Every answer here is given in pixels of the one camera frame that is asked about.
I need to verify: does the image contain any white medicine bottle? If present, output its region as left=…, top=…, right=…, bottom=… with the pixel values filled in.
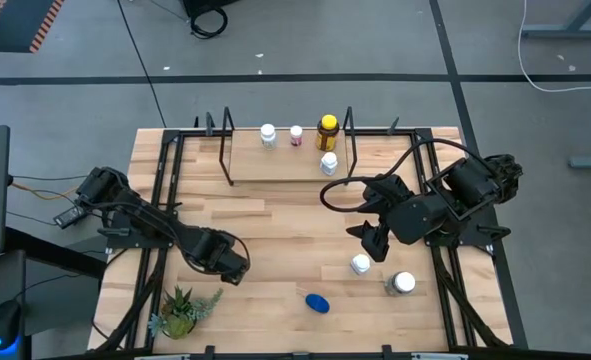
left=319, top=151, right=339, bottom=177
left=349, top=253, right=372, bottom=277

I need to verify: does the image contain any white floor cable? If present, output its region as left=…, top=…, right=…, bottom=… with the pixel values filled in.
left=517, top=0, right=591, bottom=94

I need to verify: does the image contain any orange cable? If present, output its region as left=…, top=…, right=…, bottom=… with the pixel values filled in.
left=10, top=181, right=82, bottom=202

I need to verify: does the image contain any black computer mouse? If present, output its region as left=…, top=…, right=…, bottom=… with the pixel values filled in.
left=0, top=299, right=23, bottom=352

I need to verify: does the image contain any clear bottle with white lid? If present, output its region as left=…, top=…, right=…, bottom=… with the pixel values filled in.
left=260, top=123, right=278, bottom=152

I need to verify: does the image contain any dark mat with orange stripes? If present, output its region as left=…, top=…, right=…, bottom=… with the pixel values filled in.
left=0, top=0, right=67, bottom=55

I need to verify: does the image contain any thin black floor cable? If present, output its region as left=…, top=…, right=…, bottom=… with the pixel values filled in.
left=116, top=0, right=168, bottom=128

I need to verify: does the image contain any brown bottle with yellow lid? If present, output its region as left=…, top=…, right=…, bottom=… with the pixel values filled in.
left=315, top=113, right=341, bottom=153

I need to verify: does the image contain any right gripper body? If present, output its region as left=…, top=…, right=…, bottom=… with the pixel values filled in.
left=362, top=174, right=416, bottom=226

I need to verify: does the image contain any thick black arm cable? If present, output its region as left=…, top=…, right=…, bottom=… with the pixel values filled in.
left=318, top=137, right=484, bottom=214

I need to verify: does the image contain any thin black adapter cable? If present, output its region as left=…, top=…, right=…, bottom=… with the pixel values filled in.
left=8, top=173, right=90, bottom=182

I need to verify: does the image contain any clear jar with white lid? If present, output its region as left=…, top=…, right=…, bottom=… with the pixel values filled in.
left=384, top=270, right=418, bottom=298

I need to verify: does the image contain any grey table leg frame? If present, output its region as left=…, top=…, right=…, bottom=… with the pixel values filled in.
left=519, top=0, right=591, bottom=41

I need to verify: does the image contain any wooden shelf with black frame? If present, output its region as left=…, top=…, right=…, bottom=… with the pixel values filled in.
left=218, top=105, right=360, bottom=187

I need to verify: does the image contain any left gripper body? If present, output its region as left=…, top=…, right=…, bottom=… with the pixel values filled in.
left=194, top=228, right=251, bottom=276

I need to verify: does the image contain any potted succulent plant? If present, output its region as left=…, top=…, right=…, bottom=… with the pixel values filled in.
left=147, top=284, right=225, bottom=342

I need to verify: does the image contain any black equipment box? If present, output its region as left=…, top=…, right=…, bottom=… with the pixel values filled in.
left=181, top=0, right=241, bottom=19

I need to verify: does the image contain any black desk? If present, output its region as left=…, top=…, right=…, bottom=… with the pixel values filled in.
left=0, top=225, right=107, bottom=360

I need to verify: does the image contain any blue medicine bottle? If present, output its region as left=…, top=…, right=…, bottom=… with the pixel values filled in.
left=304, top=292, right=332, bottom=315

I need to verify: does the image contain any coiled black cable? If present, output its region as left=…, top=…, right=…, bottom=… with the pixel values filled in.
left=189, top=7, right=229, bottom=41

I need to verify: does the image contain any black power adapter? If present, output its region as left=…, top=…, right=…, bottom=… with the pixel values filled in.
left=53, top=204, right=88, bottom=231

